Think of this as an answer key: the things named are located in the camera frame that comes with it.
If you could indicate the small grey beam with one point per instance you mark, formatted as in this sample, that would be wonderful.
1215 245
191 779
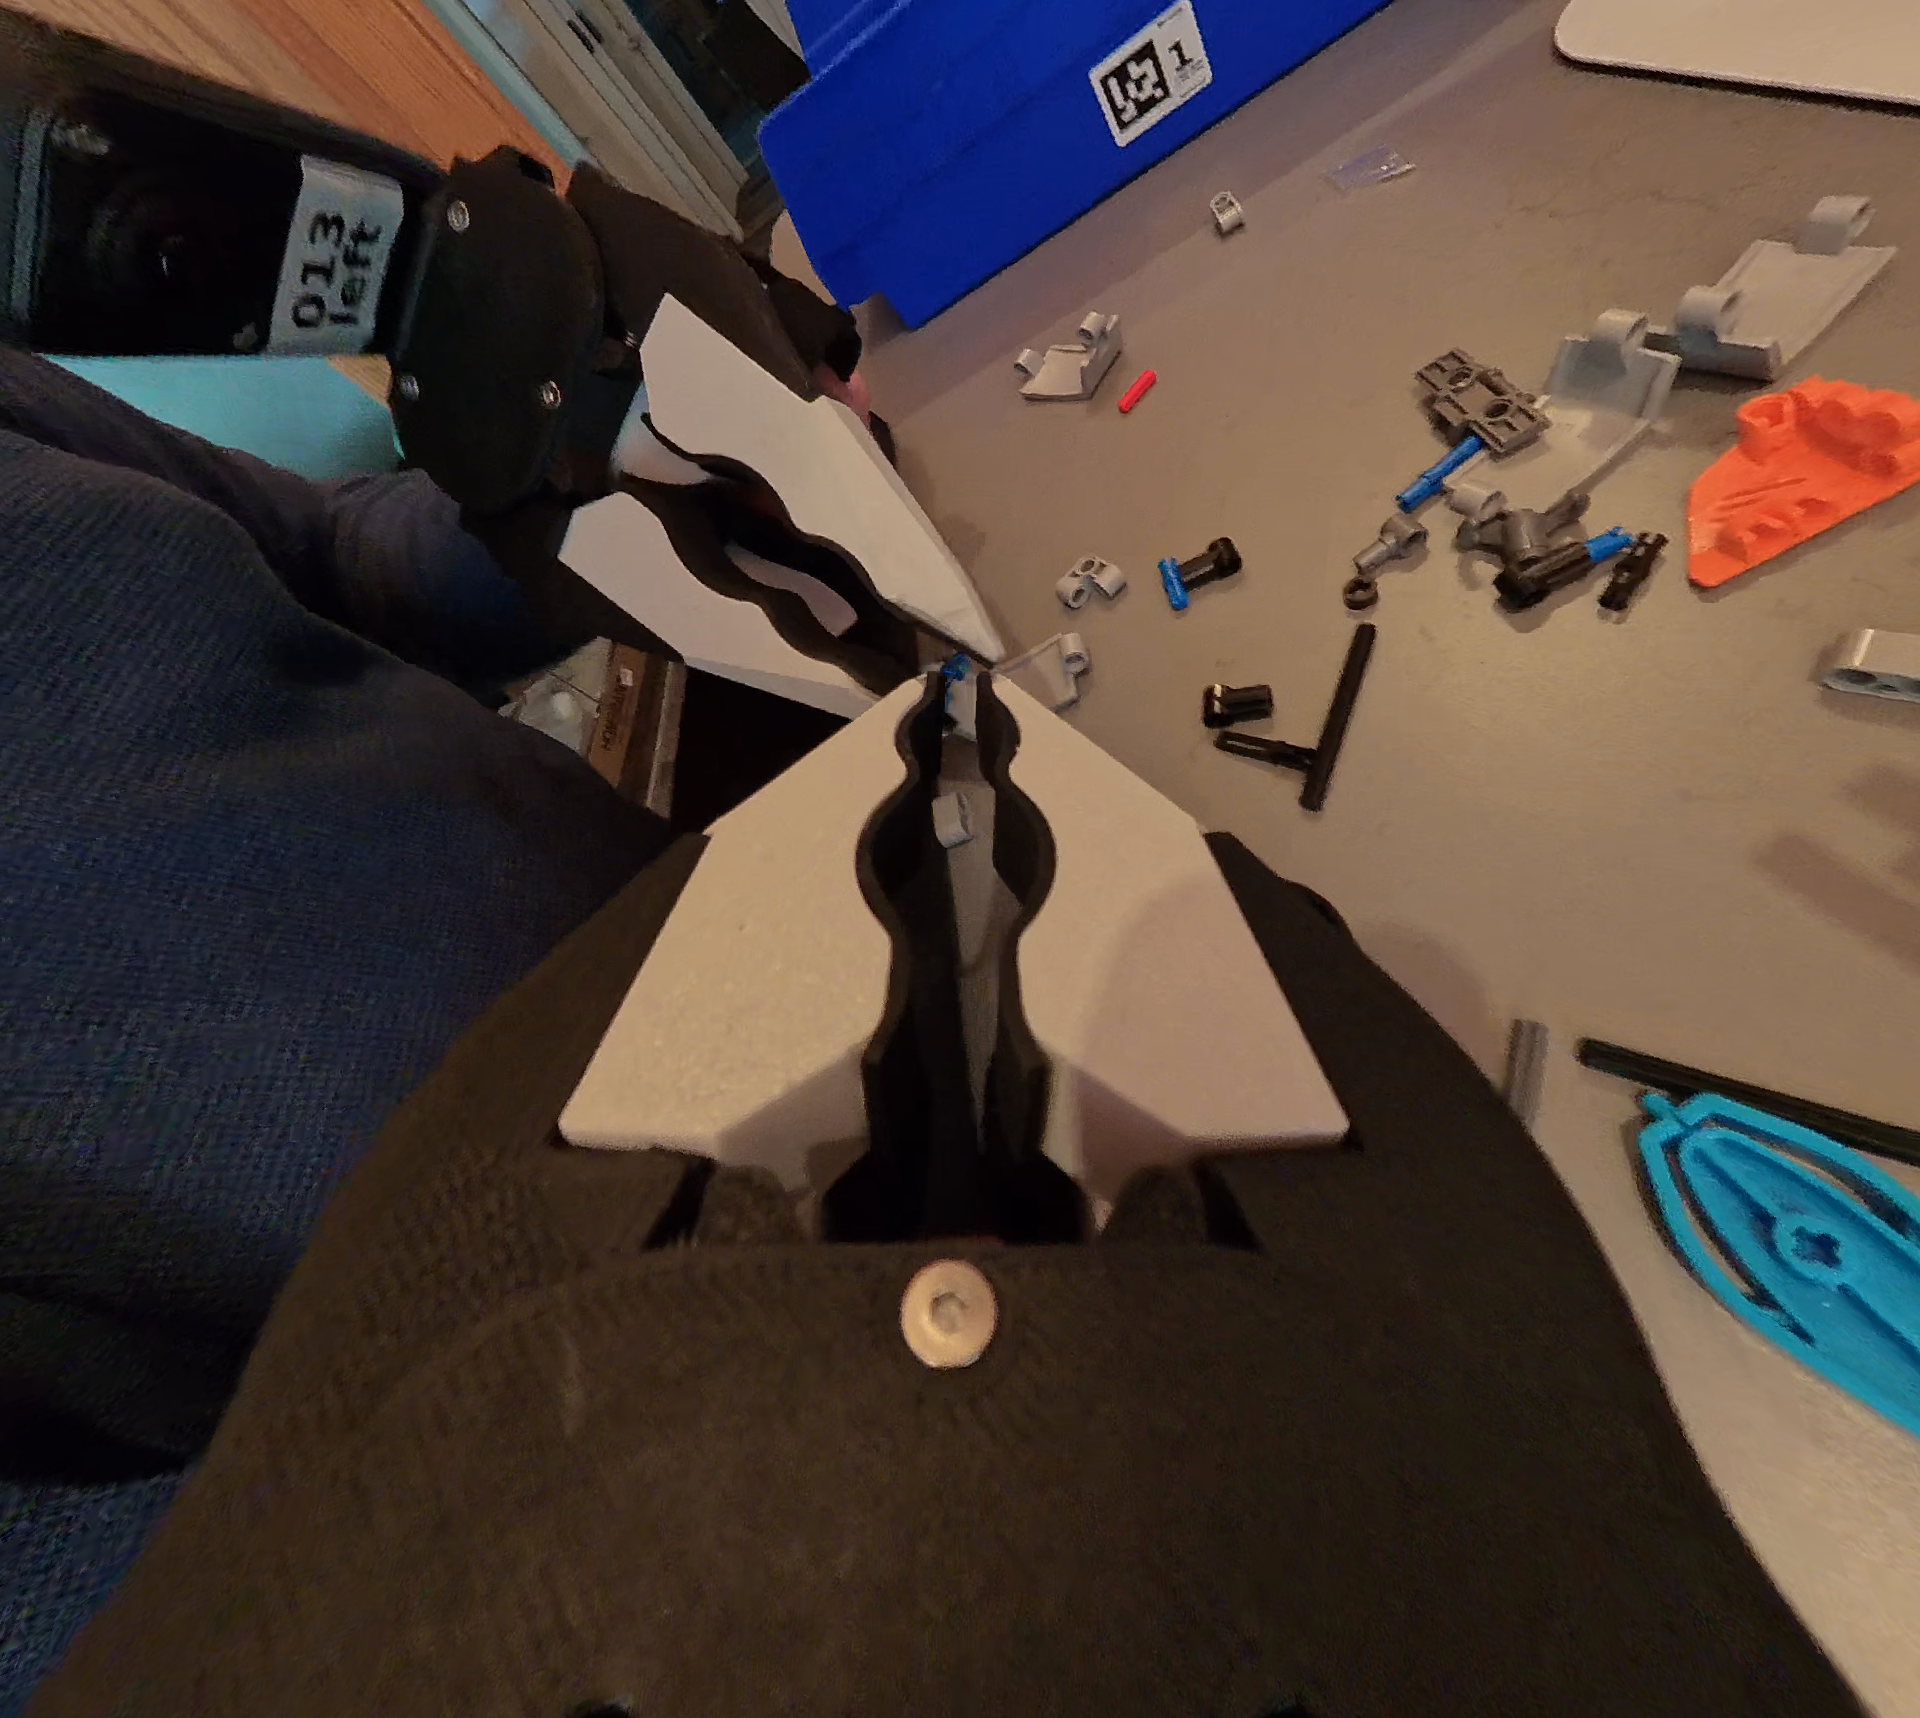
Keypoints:
956 818
1875 664

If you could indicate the clear plastic scrap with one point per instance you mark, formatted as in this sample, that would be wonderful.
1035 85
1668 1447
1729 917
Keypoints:
1371 171

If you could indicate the black pin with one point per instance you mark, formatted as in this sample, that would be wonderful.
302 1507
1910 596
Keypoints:
1633 571
1260 748
1754 1101

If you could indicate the black axle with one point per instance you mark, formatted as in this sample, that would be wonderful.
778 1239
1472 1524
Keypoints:
1339 716

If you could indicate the grey curved panel piece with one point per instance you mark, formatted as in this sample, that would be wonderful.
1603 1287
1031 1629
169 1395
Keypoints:
1068 365
1613 399
1779 301

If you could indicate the person's left hand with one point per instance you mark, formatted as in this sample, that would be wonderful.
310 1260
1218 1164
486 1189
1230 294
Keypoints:
859 401

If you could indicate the orange sloped panel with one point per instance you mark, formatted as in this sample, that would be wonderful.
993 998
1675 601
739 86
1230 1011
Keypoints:
1801 488

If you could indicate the blue pin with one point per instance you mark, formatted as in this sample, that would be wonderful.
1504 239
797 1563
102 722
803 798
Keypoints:
954 683
1173 584
1436 477

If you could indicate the red pin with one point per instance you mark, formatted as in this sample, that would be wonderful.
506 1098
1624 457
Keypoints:
1136 392

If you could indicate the cardboard box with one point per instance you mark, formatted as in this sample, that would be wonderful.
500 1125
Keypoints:
601 720

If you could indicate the black axle connector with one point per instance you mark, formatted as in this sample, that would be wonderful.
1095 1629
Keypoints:
1212 561

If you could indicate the person's left forearm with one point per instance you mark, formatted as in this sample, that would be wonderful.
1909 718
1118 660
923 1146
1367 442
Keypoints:
374 548

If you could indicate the light grey cross connector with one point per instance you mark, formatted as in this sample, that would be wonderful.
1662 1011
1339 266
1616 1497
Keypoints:
1090 581

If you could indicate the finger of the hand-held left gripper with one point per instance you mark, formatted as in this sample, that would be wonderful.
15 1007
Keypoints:
795 458
674 579

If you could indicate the short dark grey axle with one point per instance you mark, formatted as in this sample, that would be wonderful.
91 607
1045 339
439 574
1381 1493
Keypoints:
1526 1072

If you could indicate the blue plastic separator tool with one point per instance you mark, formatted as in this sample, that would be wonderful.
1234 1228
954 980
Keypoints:
1801 1253

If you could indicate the grey pin connector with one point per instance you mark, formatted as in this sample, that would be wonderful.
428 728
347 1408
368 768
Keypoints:
1389 545

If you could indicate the grey angled connector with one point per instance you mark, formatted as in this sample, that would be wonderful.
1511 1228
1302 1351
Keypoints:
1515 522

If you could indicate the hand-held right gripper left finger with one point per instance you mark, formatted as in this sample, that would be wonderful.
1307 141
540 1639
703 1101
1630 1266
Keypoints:
735 998

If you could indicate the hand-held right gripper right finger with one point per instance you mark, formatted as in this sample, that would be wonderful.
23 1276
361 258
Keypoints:
1184 998

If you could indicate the dark grey frame connector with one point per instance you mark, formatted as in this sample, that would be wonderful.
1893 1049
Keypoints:
1483 402

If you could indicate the small light grey connector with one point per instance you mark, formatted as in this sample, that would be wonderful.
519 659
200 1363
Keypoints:
1229 213

